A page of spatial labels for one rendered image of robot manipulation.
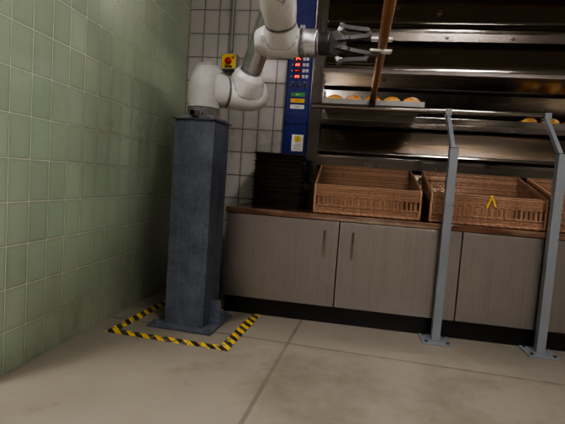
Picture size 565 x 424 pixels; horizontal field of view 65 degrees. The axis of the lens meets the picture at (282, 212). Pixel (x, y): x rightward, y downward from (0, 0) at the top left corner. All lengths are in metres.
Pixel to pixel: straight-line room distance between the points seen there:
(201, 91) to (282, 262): 0.95
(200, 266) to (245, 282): 0.35
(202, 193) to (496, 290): 1.50
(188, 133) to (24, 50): 0.73
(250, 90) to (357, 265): 1.02
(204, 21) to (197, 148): 1.24
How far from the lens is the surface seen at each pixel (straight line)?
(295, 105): 2.85
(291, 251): 2.31
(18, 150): 1.77
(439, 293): 2.31
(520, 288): 2.46
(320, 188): 2.31
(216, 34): 3.10
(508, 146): 2.97
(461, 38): 3.00
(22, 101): 1.79
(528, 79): 2.90
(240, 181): 2.90
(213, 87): 2.17
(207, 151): 2.09
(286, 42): 1.50
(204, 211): 2.09
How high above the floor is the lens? 0.74
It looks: 4 degrees down
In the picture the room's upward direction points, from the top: 4 degrees clockwise
